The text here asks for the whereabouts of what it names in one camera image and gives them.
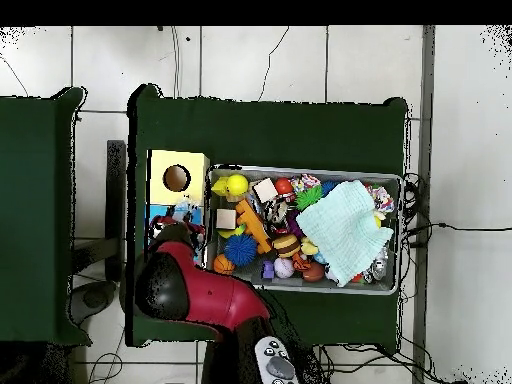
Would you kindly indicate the clear plastic bottle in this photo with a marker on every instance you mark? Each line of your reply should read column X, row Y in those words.
column 184, row 208

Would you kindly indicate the wooden cube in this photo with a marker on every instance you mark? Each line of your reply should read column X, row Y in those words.
column 226, row 218
column 265, row 190

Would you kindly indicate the orange toy basketball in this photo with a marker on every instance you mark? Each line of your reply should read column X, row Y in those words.
column 222, row 264

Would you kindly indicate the yellow ball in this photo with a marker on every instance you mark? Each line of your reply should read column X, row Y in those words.
column 236, row 184

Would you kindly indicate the toy burger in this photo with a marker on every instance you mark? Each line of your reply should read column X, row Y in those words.
column 286, row 245

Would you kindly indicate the yellow cheese wedge toy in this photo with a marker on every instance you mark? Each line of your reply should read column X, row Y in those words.
column 219, row 186

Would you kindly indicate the wooden box with three holes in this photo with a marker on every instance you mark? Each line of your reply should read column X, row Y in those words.
column 192, row 192

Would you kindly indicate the blue spiky ball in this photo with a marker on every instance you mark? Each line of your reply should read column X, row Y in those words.
column 240, row 250

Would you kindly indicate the mint green knitted cloth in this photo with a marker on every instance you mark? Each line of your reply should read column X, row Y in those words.
column 344, row 228

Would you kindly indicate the silver mesh bin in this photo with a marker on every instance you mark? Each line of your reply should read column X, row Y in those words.
column 320, row 286

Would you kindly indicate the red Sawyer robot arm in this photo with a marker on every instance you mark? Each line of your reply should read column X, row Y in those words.
column 220, row 296

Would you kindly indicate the dark green table cloth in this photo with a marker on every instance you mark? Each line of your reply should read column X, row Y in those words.
column 272, row 132
column 32, row 220

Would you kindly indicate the green spiky ball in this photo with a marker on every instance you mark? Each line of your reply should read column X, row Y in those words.
column 309, row 196

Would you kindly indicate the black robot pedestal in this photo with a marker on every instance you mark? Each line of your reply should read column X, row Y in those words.
column 312, row 372

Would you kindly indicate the orange plastic toy block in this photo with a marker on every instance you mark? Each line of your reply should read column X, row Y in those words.
column 252, row 226

